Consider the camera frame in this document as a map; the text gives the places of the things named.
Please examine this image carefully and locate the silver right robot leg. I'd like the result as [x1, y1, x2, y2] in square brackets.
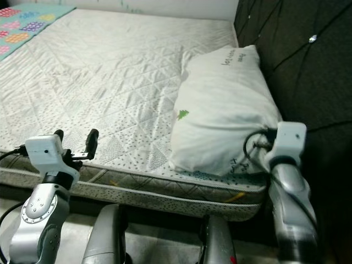
[198, 214, 238, 264]

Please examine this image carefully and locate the black left wrist camera cable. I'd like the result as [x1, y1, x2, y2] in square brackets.
[0, 146, 28, 161]

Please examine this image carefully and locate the grey quilted mattress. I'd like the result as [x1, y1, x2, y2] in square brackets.
[0, 8, 271, 222]

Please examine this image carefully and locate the dark bed base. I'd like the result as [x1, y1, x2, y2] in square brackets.
[0, 179, 276, 264]

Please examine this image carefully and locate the silver left robot leg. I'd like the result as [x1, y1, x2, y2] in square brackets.
[81, 203, 128, 264]

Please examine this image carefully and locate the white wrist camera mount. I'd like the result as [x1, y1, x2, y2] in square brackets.
[25, 135, 81, 183]
[264, 122, 307, 166]

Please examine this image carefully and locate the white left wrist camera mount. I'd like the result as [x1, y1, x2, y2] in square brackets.
[25, 135, 81, 183]

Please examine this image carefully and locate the white pillow with tree print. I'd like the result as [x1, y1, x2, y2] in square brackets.
[168, 44, 284, 177]

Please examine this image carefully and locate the dark tufted headboard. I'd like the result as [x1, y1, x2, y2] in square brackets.
[233, 0, 352, 264]

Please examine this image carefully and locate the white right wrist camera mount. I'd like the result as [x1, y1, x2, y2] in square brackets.
[264, 122, 307, 166]

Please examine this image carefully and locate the teal blanket with colourful shapes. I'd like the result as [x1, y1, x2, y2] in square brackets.
[0, 4, 77, 56]

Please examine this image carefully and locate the black left forearm cable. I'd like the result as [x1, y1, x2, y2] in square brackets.
[0, 199, 27, 264]

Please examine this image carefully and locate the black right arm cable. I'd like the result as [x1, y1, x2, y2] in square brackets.
[244, 129, 318, 221]

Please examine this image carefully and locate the silver robot leg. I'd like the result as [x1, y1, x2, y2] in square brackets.
[81, 203, 128, 264]
[198, 214, 238, 264]

